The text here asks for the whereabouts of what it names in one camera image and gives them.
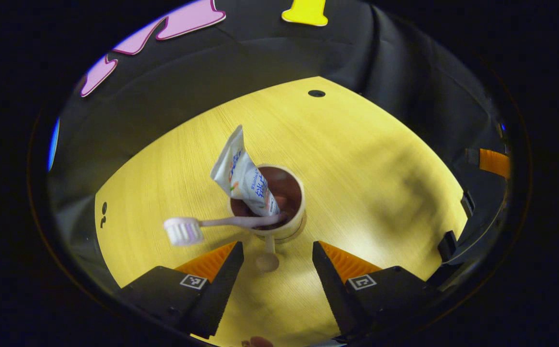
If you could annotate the black backdrop cloth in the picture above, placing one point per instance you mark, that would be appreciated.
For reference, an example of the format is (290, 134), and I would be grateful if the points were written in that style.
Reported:
(270, 53)

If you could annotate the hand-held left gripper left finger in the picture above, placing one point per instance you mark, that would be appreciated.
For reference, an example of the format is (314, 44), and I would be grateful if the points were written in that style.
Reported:
(224, 294)

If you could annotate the yellow wooden desktop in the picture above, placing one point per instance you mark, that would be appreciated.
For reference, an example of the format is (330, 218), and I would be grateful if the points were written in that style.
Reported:
(356, 183)

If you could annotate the round black desk grommet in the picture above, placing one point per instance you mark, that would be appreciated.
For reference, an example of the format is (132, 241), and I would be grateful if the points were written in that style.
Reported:
(316, 93)

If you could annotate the black desk edge clamp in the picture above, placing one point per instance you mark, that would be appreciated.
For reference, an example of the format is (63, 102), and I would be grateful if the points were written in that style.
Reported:
(447, 246)
(467, 204)

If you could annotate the white toothpaste tube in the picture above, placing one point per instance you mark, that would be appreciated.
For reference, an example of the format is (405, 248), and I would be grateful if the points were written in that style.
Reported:
(241, 173)

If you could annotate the beige cup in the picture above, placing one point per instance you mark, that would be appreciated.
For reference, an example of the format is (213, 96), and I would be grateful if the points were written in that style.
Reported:
(291, 193)

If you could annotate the double black desk grommet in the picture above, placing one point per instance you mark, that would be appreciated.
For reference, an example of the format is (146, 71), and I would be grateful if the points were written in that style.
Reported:
(104, 208)

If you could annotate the pink white toothbrush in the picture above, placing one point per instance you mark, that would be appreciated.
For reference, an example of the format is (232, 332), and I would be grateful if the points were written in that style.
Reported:
(183, 231)

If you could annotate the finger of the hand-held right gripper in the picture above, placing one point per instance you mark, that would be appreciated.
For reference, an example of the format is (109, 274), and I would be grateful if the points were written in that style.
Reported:
(494, 163)

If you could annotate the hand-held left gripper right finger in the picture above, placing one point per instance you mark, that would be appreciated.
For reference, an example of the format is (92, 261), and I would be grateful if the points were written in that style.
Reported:
(330, 294)

